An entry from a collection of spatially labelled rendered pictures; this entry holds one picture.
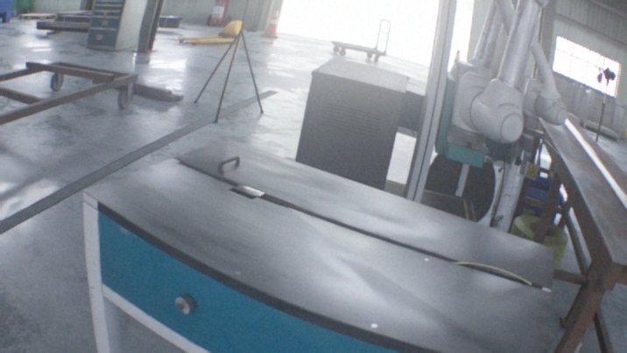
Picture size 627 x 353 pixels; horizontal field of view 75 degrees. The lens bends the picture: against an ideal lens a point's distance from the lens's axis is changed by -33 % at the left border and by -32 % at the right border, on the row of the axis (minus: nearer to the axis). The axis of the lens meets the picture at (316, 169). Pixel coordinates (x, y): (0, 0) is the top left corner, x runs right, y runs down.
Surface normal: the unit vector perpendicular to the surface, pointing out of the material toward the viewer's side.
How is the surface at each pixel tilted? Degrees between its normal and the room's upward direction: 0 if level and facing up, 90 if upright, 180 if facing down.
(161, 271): 90
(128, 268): 90
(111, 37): 90
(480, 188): 90
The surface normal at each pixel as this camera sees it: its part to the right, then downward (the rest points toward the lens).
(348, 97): -0.17, 0.28
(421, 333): 0.19, -0.93
